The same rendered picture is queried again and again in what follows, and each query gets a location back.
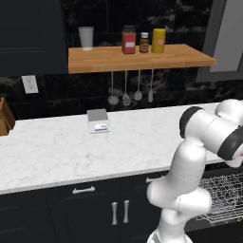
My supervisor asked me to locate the white cup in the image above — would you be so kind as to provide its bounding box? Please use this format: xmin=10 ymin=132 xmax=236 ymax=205
xmin=78 ymin=26 xmax=95 ymax=52

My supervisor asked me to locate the hanging metal utensil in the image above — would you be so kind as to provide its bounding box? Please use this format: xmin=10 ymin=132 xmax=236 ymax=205
xmin=147 ymin=68 xmax=156 ymax=103

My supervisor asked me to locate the hanging metal ladle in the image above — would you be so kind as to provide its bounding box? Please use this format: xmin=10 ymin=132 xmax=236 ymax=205
xmin=106 ymin=70 xmax=121 ymax=106

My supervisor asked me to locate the grey kitchen scale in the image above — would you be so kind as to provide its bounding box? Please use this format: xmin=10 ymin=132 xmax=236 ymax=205
xmin=86 ymin=108 xmax=112 ymax=135

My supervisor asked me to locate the silver drawer handle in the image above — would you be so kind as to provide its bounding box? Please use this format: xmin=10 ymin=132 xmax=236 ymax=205
xmin=144 ymin=175 xmax=166 ymax=185
xmin=71 ymin=185 xmax=97 ymax=196

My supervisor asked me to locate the yellow jar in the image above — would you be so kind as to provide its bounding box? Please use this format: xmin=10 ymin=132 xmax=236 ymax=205
xmin=150 ymin=28 xmax=167 ymax=54

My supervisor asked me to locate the grey window frame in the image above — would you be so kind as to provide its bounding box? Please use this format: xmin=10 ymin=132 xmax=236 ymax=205
xmin=196 ymin=0 xmax=243 ymax=84

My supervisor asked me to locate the white wall outlet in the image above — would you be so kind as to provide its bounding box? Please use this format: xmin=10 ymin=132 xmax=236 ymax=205
xmin=21 ymin=74 xmax=40 ymax=95

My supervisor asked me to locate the small dark bottle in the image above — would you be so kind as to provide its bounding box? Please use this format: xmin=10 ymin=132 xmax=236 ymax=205
xmin=139 ymin=31 xmax=150 ymax=54

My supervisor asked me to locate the dark cupboard door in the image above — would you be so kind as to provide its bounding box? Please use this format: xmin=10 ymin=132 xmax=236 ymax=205
xmin=119 ymin=189 xmax=165 ymax=243
xmin=61 ymin=195 xmax=122 ymax=243

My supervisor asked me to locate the silver cupboard door handle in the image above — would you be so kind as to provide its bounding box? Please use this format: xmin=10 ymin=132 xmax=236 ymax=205
xmin=122 ymin=199 xmax=131 ymax=224
xmin=110 ymin=201 xmax=119 ymax=227

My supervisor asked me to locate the dark dishwasher door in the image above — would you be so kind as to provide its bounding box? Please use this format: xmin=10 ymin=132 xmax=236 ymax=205
xmin=184 ymin=217 xmax=243 ymax=243

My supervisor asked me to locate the wooden wall shelf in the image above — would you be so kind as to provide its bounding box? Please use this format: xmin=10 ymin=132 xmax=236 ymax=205
xmin=67 ymin=43 xmax=218 ymax=75

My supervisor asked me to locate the dark dishwasher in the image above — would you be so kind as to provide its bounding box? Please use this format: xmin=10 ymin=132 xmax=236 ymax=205
xmin=202 ymin=160 xmax=243 ymax=243

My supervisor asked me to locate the white wire dishwasher rack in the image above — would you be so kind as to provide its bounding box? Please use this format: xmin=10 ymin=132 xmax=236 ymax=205
xmin=195 ymin=172 xmax=243 ymax=227

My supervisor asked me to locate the dark drawer front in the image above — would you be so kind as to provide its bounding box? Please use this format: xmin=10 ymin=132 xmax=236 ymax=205
xmin=45 ymin=178 xmax=122 ymax=205
xmin=119 ymin=170 xmax=170 ymax=195

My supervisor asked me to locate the red spice jar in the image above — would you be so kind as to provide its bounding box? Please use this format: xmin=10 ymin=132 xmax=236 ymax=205
xmin=121 ymin=25 xmax=138 ymax=55

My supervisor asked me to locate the dark base cupboard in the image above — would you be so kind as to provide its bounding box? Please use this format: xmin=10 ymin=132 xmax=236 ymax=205
xmin=0 ymin=187 xmax=63 ymax=243

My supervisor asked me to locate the wooden knife block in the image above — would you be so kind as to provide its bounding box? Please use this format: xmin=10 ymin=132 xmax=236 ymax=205
xmin=0 ymin=97 xmax=16 ymax=138

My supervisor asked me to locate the dark upper cupboard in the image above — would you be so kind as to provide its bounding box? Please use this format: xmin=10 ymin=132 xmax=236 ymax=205
xmin=0 ymin=0 xmax=69 ymax=78

